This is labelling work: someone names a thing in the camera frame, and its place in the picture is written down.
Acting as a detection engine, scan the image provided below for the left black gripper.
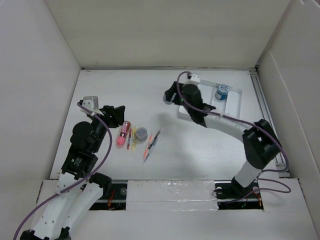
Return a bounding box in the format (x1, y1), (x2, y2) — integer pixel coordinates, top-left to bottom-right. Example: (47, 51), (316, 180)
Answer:
(88, 104), (125, 152)

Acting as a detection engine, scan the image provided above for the pink cap marker tube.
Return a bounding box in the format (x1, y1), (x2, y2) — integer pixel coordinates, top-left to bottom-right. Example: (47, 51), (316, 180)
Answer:
(116, 121), (131, 147)

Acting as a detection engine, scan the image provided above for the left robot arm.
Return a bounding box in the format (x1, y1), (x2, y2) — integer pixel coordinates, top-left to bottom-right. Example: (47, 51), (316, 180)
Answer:
(13, 100), (126, 240)

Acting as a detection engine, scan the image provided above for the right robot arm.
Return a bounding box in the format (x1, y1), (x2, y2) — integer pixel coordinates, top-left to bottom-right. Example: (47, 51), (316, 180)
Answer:
(163, 81), (282, 203)

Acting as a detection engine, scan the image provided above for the red pen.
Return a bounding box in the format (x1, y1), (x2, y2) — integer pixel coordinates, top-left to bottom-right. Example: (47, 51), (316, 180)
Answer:
(126, 128), (132, 150)

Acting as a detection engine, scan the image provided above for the orange pen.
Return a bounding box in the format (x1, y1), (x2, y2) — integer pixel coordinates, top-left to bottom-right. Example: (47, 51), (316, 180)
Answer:
(143, 133), (153, 161)

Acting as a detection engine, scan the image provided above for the black pen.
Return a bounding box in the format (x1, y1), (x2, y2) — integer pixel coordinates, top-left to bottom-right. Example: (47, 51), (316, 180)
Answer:
(147, 130), (161, 153)

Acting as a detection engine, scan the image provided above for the blue pen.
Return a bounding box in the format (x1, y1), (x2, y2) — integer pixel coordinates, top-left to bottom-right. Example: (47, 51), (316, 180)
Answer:
(143, 139), (158, 163)

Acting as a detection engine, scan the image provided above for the white organizer tray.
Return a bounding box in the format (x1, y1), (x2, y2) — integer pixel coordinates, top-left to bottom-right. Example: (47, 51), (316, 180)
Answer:
(177, 77), (244, 126)

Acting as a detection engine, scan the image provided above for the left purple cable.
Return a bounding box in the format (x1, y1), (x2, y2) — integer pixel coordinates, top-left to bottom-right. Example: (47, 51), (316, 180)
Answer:
(12, 100), (113, 240)

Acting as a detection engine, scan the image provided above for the purple cable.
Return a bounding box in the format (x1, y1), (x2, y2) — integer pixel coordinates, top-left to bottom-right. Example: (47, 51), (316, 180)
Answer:
(12, 100), (113, 240)
(174, 71), (292, 203)

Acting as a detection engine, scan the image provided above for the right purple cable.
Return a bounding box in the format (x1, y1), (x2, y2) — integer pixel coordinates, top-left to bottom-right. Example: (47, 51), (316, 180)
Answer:
(174, 71), (292, 203)

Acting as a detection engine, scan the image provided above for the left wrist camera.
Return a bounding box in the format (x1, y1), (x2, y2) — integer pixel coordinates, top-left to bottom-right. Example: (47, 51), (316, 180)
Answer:
(82, 96), (99, 111)

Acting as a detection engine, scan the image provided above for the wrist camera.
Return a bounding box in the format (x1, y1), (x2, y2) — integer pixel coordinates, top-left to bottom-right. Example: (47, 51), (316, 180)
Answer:
(82, 96), (99, 111)
(187, 72), (201, 85)

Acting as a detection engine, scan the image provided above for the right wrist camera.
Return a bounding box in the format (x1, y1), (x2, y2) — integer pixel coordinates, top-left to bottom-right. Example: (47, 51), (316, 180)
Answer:
(187, 72), (201, 85)

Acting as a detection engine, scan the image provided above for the aluminium rail right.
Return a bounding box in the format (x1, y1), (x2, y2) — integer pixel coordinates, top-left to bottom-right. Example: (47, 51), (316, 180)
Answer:
(249, 68), (292, 179)

